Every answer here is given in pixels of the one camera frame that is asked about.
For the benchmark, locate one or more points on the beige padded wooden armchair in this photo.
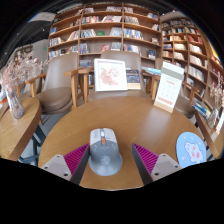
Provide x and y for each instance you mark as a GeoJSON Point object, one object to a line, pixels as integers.
{"type": "Point", "coordinates": [185, 105]}
{"type": "Point", "coordinates": [133, 60]}
{"type": "Point", "coordinates": [58, 90]}

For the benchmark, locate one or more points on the round wooden side table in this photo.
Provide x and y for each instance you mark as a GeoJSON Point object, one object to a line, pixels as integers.
{"type": "Point", "coordinates": [213, 140]}
{"type": "Point", "coordinates": [16, 133]}

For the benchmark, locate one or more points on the white framed flower picture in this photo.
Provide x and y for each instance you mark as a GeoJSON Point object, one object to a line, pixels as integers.
{"type": "Point", "coordinates": [110, 75]}

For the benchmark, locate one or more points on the glass vase with pale flowers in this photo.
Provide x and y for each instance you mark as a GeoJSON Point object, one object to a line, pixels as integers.
{"type": "Point", "coordinates": [213, 120]}

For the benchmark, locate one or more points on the white hanging ceiling sign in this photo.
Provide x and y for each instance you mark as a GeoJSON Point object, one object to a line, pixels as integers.
{"type": "Point", "coordinates": [42, 16]}

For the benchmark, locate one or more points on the round light blue mouse pad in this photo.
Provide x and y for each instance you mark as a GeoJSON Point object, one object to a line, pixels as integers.
{"type": "Point", "coordinates": [191, 150]}

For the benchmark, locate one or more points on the curved wooden bookshelf with books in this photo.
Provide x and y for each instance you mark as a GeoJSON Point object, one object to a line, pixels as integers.
{"type": "Point", "coordinates": [190, 50]}

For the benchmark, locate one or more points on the dark covered book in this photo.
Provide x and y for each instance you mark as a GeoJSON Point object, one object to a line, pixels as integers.
{"type": "Point", "coordinates": [133, 78]}

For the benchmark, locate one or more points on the small distant wooden bookshelf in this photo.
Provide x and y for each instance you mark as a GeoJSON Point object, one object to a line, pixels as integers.
{"type": "Point", "coordinates": [23, 53]}

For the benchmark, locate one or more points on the stack of books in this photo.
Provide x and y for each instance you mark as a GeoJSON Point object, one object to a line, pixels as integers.
{"type": "Point", "coordinates": [201, 108]}

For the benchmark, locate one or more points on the glass vase with pink flowers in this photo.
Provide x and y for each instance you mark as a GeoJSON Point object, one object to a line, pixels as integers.
{"type": "Point", "coordinates": [16, 105]}

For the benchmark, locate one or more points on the small white table sign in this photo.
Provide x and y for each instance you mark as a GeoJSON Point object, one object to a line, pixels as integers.
{"type": "Point", "coordinates": [220, 123]}

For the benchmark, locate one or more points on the white red sign stand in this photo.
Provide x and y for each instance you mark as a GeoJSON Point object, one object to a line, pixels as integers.
{"type": "Point", "coordinates": [170, 86]}

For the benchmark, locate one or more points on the light blue book stack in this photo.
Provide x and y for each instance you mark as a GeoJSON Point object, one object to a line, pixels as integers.
{"type": "Point", "coordinates": [152, 70]}

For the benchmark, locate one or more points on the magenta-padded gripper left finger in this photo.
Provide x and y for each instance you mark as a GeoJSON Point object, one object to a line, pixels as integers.
{"type": "Point", "coordinates": [75, 160]}

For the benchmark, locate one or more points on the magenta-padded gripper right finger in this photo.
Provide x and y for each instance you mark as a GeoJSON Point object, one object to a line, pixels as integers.
{"type": "Point", "coordinates": [146, 160]}

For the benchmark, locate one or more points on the grey computer mouse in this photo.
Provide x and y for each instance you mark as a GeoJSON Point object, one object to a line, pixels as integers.
{"type": "Point", "coordinates": [105, 153]}

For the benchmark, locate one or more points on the wide wooden bookshelf with books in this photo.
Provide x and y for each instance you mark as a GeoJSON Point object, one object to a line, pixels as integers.
{"type": "Point", "coordinates": [103, 30]}

